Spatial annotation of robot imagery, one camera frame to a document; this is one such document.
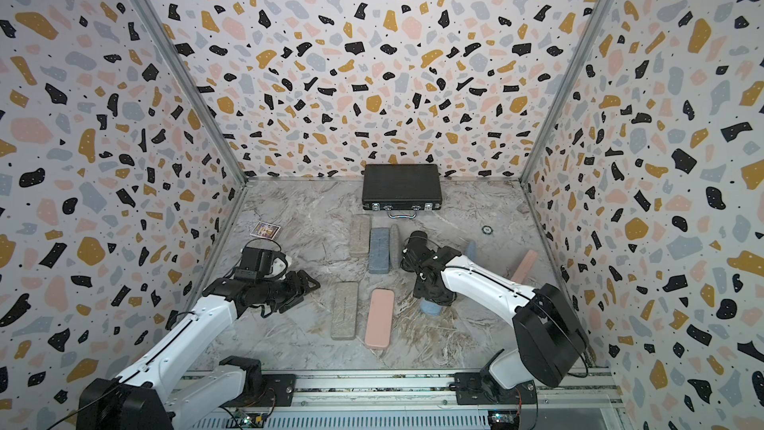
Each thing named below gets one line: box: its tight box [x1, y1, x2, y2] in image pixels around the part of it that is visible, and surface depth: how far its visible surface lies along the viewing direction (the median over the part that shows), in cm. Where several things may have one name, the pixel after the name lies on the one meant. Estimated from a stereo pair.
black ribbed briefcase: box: [362, 163, 443, 220], surface depth 112 cm
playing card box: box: [249, 220, 282, 240], surface depth 105 cm
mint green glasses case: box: [330, 281, 360, 341], surface depth 85 cm
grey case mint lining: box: [368, 226, 390, 274], surface depth 98 cm
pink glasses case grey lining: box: [364, 288, 395, 349], surface depth 85 cm
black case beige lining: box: [406, 229, 430, 250], surface depth 105 cm
